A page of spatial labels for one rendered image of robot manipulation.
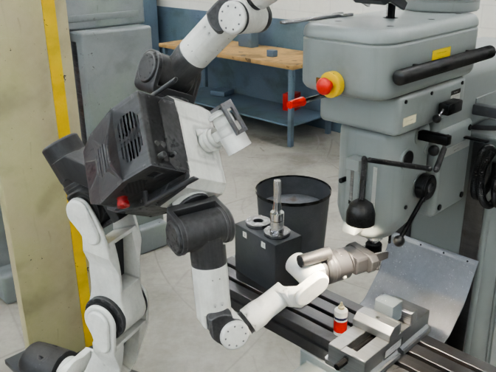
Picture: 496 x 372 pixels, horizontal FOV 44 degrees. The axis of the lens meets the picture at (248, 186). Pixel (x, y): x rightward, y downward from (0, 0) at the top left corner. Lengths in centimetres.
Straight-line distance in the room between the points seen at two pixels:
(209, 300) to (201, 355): 191
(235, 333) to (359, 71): 71
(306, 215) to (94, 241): 209
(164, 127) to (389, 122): 54
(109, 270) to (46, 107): 128
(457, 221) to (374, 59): 84
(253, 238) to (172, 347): 153
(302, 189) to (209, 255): 262
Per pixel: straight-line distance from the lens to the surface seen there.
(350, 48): 143
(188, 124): 157
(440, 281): 214
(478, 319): 222
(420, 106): 158
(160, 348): 352
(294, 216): 368
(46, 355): 230
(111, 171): 153
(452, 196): 187
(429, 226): 215
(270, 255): 206
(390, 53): 141
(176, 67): 164
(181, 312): 380
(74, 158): 177
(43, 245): 315
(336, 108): 160
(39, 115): 296
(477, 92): 188
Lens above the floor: 208
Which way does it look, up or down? 22 degrees down
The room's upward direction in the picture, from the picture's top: 1 degrees counter-clockwise
